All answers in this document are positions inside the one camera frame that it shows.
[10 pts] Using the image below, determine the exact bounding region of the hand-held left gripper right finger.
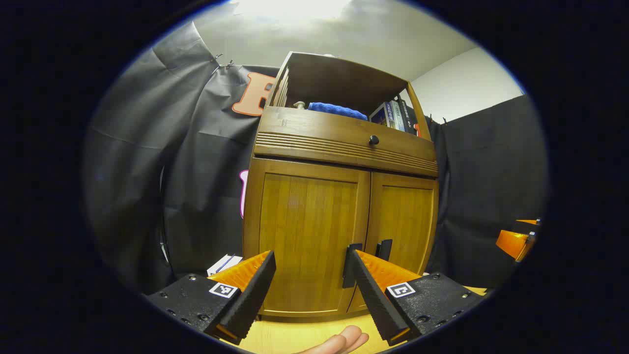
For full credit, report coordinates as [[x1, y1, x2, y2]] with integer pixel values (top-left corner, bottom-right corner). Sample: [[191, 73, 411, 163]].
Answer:
[[346, 247, 487, 347]]

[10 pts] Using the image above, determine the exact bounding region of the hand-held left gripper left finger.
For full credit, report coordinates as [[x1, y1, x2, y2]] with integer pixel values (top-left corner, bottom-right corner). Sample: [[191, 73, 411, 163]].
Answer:
[[145, 250, 277, 346]]

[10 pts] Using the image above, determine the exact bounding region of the wooden cabinet door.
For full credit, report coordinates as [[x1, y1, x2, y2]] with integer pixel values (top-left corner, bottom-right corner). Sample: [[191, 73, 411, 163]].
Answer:
[[346, 172, 439, 314], [244, 158, 372, 318]]

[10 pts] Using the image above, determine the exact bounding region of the wooden double-door shoe cabinet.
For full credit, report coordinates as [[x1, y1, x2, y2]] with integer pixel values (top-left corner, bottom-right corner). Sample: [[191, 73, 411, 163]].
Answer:
[[242, 51, 439, 320]]

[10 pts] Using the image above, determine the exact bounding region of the dark book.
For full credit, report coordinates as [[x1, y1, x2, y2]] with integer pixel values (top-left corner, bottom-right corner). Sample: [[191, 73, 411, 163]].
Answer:
[[396, 96, 419, 134]]

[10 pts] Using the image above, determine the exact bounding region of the blue book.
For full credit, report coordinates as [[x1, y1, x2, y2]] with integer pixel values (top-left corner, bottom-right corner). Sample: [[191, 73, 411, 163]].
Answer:
[[369, 102, 395, 128]]

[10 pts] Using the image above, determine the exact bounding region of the blue folded towel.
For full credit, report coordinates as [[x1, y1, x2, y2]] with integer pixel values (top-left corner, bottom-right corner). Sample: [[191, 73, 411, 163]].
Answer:
[[308, 102, 369, 122]]

